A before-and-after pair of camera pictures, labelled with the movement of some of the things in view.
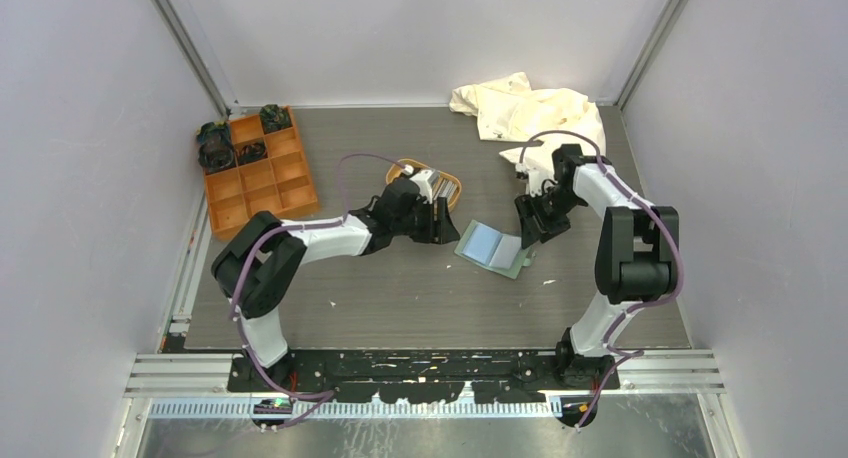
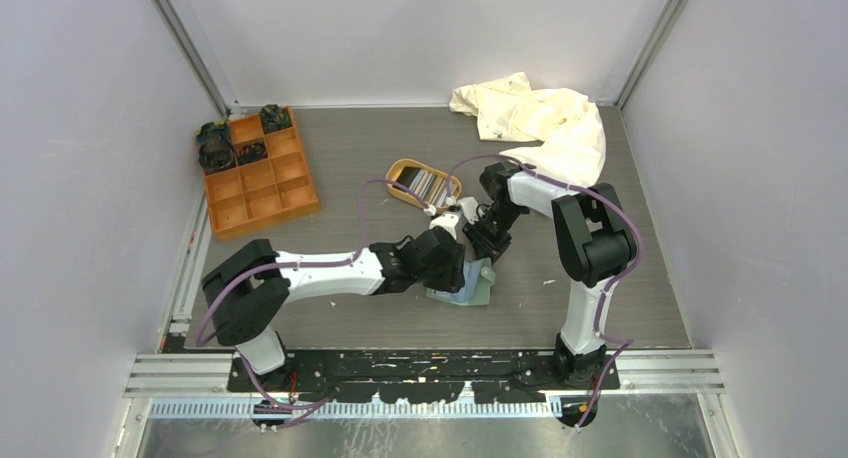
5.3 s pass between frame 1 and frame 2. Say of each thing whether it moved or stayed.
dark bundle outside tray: stayed
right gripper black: moved
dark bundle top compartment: stayed
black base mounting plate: stayed
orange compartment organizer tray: stayed
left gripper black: moved
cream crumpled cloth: stayed
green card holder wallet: moved
